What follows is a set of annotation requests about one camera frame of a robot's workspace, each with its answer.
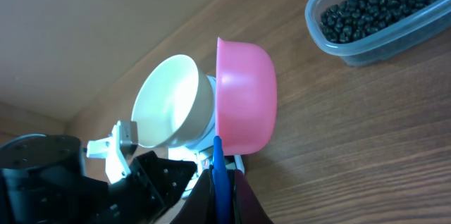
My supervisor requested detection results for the white bowl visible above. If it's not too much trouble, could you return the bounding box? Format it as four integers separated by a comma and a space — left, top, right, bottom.
131, 54, 214, 148

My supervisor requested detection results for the white digital kitchen scale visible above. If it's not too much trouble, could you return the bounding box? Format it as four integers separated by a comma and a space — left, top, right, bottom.
167, 75, 245, 199

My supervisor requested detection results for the clear plastic container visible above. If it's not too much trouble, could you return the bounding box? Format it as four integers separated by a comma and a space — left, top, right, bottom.
304, 0, 450, 66

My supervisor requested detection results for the black beans pile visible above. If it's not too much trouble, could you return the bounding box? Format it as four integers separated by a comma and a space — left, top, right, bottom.
320, 0, 437, 44

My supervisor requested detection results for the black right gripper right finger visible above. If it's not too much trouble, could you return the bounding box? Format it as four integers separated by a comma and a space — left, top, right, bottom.
228, 169, 273, 224

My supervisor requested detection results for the pink scoop with blue handle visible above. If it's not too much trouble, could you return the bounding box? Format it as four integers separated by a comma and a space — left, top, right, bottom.
211, 39, 278, 223

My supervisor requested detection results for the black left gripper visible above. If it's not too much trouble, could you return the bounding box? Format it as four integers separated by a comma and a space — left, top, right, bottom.
91, 151, 197, 224

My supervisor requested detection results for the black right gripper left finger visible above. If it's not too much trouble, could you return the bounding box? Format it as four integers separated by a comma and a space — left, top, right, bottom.
171, 169, 216, 224

